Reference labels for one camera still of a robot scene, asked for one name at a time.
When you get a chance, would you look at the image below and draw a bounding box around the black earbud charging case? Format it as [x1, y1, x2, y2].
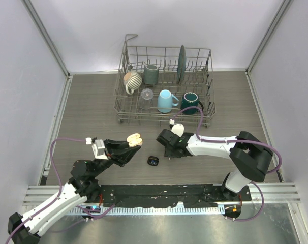
[147, 156, 159, 166]

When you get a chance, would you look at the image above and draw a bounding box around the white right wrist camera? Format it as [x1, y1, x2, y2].
[169, 119, 184, 137]

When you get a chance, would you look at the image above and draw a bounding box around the metal wire dish rack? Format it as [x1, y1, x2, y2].
[114, 34, 216, 127]

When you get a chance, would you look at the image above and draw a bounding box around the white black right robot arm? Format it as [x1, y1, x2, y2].
[156, 129, 273, 201]

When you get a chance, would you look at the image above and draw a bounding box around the white slotted cable duct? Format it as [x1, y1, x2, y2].
[67, 206, 225, 216]

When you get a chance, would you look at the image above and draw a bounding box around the pink white earbud case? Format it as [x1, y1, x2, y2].
[127, 133, 143, 147]

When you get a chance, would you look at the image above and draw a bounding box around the grey green cup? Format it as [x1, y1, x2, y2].
[143, 64, 159, 85]

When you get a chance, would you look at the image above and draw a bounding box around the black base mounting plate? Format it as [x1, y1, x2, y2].
[96, 184, 252, 208]

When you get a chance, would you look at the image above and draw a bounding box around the light blue mug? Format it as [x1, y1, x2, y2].
[158, 89, 179, 113]

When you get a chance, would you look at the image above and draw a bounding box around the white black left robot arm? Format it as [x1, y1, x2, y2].
[7, 133, 143, 243]

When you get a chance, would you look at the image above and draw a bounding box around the aluminium frame rail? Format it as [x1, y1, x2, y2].
[21, 0, 71, 77]

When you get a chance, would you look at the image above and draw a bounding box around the dark green plate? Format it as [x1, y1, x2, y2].
[177, 45, 187, 84]

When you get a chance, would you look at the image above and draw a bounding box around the dark green mug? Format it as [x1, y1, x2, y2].
[180, 92, 204, 115]

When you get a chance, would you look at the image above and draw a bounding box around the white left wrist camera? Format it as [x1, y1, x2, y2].
[85, 137, 108, 160]

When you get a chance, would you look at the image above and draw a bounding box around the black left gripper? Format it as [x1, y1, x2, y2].
[91, 138, 140, 177]

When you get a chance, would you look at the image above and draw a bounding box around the striped beige mug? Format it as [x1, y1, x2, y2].
[123, 71, 142, 95]

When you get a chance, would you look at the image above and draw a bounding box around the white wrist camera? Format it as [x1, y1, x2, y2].
[169, 119, 184, 137]
[85, 137, 108, 160]

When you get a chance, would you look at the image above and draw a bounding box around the clear drinking glass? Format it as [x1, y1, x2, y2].
[138, 88, 154, 110]

